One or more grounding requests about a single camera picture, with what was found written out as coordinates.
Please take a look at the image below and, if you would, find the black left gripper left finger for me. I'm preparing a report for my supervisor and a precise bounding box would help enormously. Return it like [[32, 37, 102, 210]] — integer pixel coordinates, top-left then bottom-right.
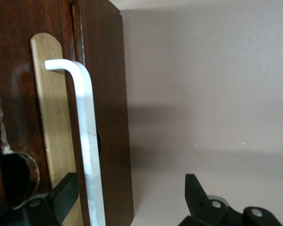
[[0, 172, 79, 226]]

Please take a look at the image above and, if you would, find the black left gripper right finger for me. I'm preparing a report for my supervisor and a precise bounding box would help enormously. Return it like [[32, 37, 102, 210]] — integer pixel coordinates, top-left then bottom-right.
[[179, 173, 283, 226]]

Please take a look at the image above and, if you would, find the light wooden handle backing strip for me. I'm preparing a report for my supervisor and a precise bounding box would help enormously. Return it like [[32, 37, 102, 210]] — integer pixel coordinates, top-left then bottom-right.
[[30, 32, 84, 226]]

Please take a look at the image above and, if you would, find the white metal drawer handle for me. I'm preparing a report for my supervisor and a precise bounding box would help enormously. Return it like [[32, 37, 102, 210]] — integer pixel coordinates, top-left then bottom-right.
[[44, 59, 106, 226]]

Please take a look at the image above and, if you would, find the dark brown drawer front panel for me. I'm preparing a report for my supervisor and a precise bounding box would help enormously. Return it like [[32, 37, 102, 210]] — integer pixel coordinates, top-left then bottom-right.
[[73, 0, 134, 226]]

